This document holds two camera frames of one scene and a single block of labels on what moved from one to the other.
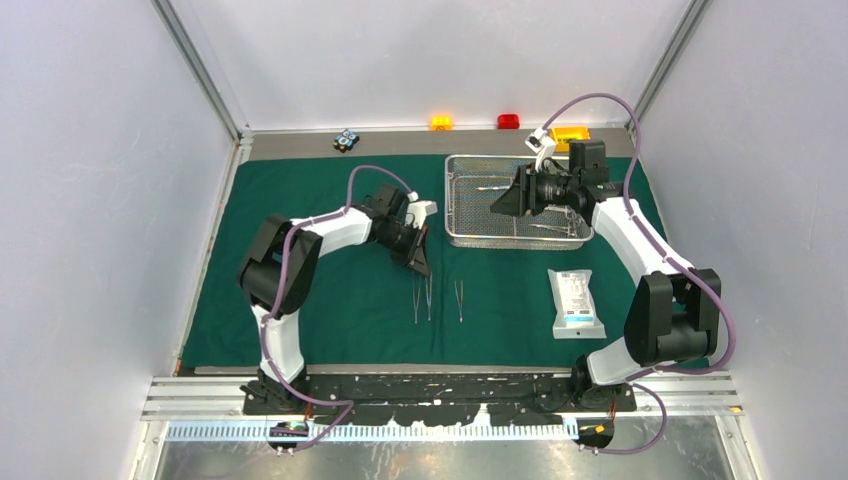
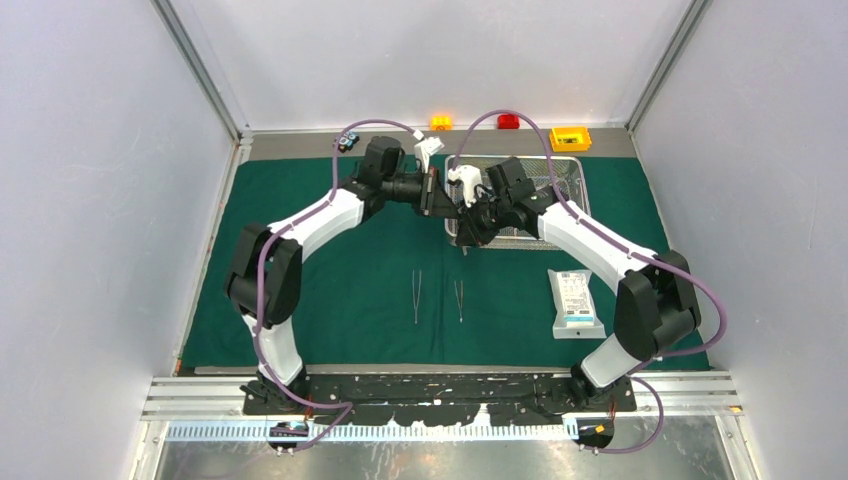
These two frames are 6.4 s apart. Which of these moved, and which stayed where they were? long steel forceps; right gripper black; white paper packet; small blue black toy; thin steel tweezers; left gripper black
Moved: right gripper black; left gripper black
Stayed: small blue black toy; long steel forceps; white paper packet; thin steel tweezers
